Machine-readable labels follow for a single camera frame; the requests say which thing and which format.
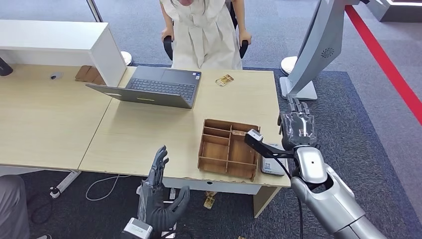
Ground person's left hand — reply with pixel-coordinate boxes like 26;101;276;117
239;30;252;46

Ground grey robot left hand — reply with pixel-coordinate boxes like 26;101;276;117
136;145;191;232

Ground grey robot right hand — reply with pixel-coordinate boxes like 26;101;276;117
278;95;318;151

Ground gold patterned card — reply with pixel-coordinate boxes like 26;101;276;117
214;74;235;88

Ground person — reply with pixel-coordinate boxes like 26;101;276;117
159;0;253;71

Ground white card reader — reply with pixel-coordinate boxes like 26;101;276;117
261;143;290;177

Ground gold card on carpet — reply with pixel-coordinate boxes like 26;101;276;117
203;191;217;210

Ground dark grey floor rug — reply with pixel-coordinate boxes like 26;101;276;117
19;64;422;239

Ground white round floor base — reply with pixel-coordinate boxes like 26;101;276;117
120;51;133;67
280;56;299;76

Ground dark grey laptop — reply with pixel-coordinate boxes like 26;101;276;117
86;65;203;110

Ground metal pole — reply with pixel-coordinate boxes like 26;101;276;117
86;0;104;23

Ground grey kiosk stand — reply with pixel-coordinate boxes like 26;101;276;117
279;0;360;101

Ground wooden compartment tray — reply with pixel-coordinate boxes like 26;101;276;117
198;119;261;183

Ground brown wooden pieces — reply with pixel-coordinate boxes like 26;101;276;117
74;65;106;87

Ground white power strip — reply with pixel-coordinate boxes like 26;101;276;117
49;170;82;200

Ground white desk shelf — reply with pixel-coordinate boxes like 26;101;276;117
0;19;127;88

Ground grey fabric object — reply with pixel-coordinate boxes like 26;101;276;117
0;175;30;239

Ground white display platform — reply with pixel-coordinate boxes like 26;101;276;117
364;0;422;23

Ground black desk object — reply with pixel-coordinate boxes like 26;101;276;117
0;57;14;77

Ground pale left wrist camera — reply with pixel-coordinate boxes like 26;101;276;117
120;218;154;239

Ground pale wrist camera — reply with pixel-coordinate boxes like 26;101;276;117
246;129;264;142
120;218;154;239

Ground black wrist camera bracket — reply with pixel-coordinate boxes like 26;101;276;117
244;131;298;160

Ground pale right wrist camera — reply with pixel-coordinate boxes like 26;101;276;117
246;129;264;142

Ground white floor cable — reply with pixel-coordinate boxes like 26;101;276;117
85;175;131;202

